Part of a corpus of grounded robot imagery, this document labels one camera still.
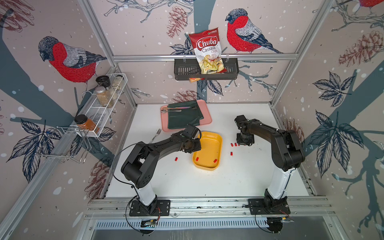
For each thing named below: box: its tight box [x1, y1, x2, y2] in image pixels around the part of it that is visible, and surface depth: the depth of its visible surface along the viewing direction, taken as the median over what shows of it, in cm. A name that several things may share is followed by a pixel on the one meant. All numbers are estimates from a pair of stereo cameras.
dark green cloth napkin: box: [167, 100, 204, 129], surface depth 117 cm
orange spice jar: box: [74, 114, 97, 131], surface depth 62 cm
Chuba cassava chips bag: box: [188, 27, 228, 83], surface depth 86 cm
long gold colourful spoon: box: [162, 106, 191, 110], surface depth 121 cm
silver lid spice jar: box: [95, 86, 114, 108], surface depth 74 cm
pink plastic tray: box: [160, 99, 213, 132], surface depth 116 cm
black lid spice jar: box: [95, 75, 112, 91], surface depth 75 cm
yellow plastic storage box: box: [192, 131, 223, 171], surface depth 93 cm
